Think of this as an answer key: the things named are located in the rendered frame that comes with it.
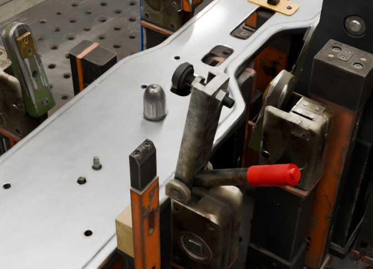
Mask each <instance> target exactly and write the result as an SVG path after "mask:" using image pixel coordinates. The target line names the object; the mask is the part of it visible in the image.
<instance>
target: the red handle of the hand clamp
mask: <svg viewBox="0 0 373 269"><path fill-rule="evenodd" d="M300 177H301V173H300V170H299V169H298V167H297V166H296V165H295V164H276V165H255V166H251V167H249V168H237V169H216V170H200V171H199V172H198V173H197V174H196V175H195V178H194V182H193V186H192V187H201V186H239V185H251V186H252V187H264V186H295V185H296V184H297V183H298V182H299V180H300Z"/></svg>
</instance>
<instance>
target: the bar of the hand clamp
mask: <svg viewBox="0 0 373 269"><path fill-rule="evenodd" d="M193 75H194V67H193V65H192V64H190V63H188V62H185V63H182V64H180V65H179V66H178V67H177V68H176V70H175V71H174V73H173V76H172V86H173V87H174V88H175V89H177V90H181V89H184V88H186V87H187V86H188V85H189V86H191V87H190V91H191V96H190V102H189V106H188V112H187V115H186V121H185V125H184V131H183V136H182V141H181V145H180V150H179V155H178V161H177V166H176V169H175V174H174V179H177V180H179V181H181V182H183V183H184V184H186V186H187V187H188V188H189V190H190V193H191V190H192V186H193V182H194V178H195V175H196V174H197V173H198V172H199V171H200V170H206V169H207V166H208V162H209V158H210V154H211V150H212V147H213V142H214V138H215V134H216V130H217V127H218V123H219V119H220V115H221V111H222V108H223V106H225V107H227V108H229V109H231V108H232V107H233V105H234V103H235V100H234V99H232V98H231V97H229V94H230V92H229V91H227V88H228V84H229V80H230V77H229V76H228V75H226V74H224V73H223V72H220V71H218V70H216V69H215V68H211V69H210V70H209V71H208V76H207V79H206V83H205V78H204V77H202V76H201V75H200V76H196V77H194V76H193Z"/></svg>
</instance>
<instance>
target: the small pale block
mask: <svg viewBox="0 0 373 269"><path fill-rule="evenodd" d="M115 229H116V236H117V251H118V253H119V254H120V255H122V256H123V267H124V269H135V267H134V248H133V231H132V213H131V203H130V204H129V205H128V206H127V207H126V208H125V209H124V210H123V211H122V212H121V213H120V214H119V215H118V216H117V217H116V218H115Z"/></svg>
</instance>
